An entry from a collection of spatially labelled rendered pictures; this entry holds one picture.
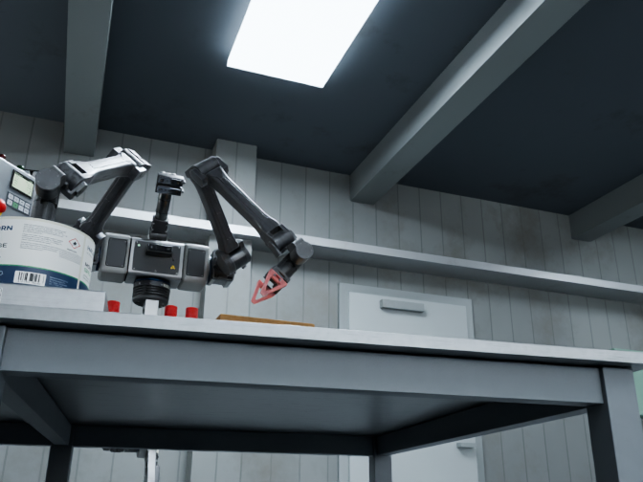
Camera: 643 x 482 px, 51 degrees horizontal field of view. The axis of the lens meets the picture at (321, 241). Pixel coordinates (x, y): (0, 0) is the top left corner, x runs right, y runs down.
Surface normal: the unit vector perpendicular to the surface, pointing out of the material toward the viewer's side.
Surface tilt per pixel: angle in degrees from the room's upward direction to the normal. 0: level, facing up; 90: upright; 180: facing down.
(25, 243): 90
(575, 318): 90
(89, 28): 180
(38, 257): 90
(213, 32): 180
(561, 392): 90
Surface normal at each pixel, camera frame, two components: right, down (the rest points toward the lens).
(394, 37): -0.01, 0.93
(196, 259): 0.35, -0.35
